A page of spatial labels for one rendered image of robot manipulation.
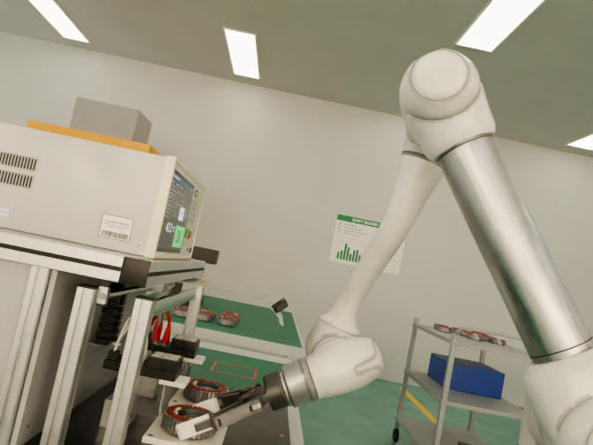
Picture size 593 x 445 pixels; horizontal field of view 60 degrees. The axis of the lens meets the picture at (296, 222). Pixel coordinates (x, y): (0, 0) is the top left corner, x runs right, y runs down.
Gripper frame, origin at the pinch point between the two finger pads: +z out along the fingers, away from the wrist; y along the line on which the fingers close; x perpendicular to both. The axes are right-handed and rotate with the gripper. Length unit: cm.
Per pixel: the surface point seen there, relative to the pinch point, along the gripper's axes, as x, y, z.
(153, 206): 43.4, -7.9, -7.0
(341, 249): 9, 531, -117
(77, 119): 207, 375, 105
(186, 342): 13.3, 21.1, 0.3
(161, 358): 14.3, -2.7, 1.5
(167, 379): 10.0, -3.4, 1.4
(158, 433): 0.8, -4.4, 5.8
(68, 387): 16.7, -20.1, 13.0
